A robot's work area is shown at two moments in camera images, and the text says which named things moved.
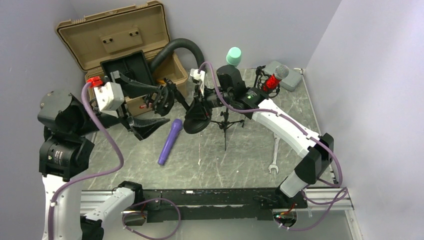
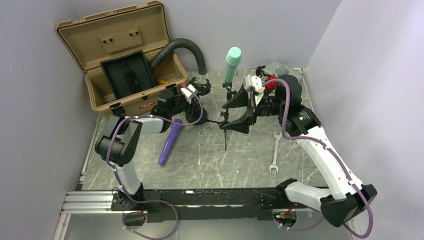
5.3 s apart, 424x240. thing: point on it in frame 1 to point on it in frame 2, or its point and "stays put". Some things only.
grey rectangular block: x=291 y=82 stays put
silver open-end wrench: x=274 y=165 stays put
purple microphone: x=177 y=126 stays put
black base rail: x=212 y=205 stays put
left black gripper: x=142 y=126 to x=187 y=101
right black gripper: x=198 y=108 to x=242 y=125
